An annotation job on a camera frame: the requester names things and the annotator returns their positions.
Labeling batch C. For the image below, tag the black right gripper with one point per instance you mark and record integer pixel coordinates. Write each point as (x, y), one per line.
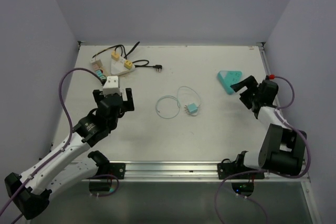
(250, 82)

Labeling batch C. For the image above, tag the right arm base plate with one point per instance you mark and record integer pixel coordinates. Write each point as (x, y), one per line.
(227, 168)

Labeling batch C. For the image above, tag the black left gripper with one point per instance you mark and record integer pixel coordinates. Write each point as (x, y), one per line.
(127, 105)

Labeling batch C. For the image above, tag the teal power strip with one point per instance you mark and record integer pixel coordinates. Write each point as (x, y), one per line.
(228, 78)

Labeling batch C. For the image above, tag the light blue usb charger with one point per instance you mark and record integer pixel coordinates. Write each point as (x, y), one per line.
(191, 109)

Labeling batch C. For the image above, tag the teal cube charger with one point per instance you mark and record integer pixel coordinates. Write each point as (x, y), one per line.
(99, 73)

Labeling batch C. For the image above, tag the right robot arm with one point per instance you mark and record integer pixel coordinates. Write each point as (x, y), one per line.
(283, 148)

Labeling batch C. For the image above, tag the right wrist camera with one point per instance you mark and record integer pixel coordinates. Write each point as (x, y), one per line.
(270, 77)

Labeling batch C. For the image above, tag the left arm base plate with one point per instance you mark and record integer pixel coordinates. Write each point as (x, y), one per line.
(116, 169)

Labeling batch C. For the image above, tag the white triangular power strip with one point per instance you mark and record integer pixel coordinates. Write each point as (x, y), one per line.
(118, 69)

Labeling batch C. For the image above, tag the beige power strip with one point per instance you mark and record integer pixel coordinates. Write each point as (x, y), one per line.
(101, 67)

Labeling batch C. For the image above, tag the aluminium front rail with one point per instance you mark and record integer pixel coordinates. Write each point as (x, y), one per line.
(135, 172)

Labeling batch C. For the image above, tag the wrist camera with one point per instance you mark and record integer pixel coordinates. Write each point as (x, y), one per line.
(270, 77)
(111, 86)

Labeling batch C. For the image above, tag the yellow cube charger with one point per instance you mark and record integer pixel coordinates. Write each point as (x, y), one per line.
(115, 56)
(128, 64)

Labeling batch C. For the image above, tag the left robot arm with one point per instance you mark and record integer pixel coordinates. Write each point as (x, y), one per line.
(32, 190)

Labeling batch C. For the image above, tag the yellow cube charger front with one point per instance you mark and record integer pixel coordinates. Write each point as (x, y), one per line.
(128, 64)

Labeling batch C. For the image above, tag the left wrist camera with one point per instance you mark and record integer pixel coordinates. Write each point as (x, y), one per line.
(111, 86)

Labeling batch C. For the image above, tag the pink cube charger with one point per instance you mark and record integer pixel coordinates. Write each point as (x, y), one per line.
(95, 66)

